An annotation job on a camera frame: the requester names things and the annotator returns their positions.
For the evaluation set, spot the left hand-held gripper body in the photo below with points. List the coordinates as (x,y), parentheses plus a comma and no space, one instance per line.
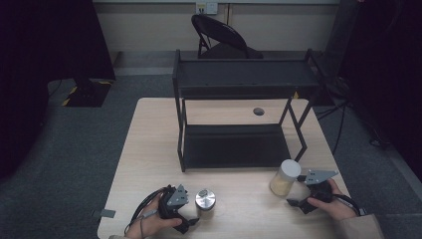
(177,197)

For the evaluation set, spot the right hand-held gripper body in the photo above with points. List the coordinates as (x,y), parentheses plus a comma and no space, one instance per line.
(318,177)

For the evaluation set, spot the plastic jar with white lid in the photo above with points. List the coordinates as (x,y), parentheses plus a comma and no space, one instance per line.
(283,182)

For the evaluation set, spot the glass jar with silver lid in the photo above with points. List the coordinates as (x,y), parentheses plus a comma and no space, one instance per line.
(205,199)

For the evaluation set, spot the black two-tier shelf rack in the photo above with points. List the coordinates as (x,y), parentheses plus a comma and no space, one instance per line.
(235,146)

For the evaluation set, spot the person's right hand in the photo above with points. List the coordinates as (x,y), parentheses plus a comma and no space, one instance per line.
(336,207)

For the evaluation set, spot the person's left hand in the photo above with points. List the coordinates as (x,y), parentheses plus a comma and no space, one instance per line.
(149,224)

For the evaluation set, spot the grey tape strip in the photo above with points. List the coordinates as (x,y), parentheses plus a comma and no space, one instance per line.
(105,213)

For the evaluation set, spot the dark curtain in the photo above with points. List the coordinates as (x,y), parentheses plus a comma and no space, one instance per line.
(40,66)
(388,66)

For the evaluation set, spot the black stand base yellow tape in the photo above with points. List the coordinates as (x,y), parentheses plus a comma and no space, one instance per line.
(88,94)

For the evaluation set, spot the black folding chair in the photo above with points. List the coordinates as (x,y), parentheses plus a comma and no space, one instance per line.
(222,33)

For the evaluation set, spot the white wall outlet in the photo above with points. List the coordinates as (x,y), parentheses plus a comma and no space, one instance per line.
(206,8)

